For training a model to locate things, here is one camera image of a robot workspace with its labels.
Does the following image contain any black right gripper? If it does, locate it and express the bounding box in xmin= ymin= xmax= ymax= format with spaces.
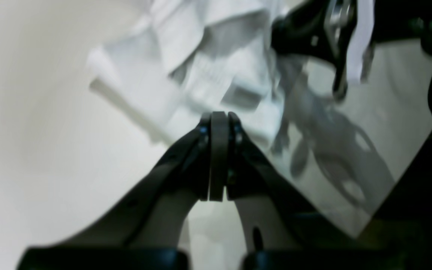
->
xmin=271 ymin=0 xmax=432 ymax=102

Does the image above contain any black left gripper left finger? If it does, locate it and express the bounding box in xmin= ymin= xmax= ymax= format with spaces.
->
xmin=17 ymin=113 xmax=212 ymax=270

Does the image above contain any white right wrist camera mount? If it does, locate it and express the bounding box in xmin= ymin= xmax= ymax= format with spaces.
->
xmin=346 ymin=0 xmax=375 ymax=86

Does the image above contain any white T-shirt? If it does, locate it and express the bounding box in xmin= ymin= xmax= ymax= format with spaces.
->
xmin=87 ymin=0 xmax=286 ymax=150

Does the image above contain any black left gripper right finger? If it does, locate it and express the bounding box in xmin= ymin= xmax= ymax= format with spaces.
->
xmin=226 ymin=112 xmax=401 ymax=270

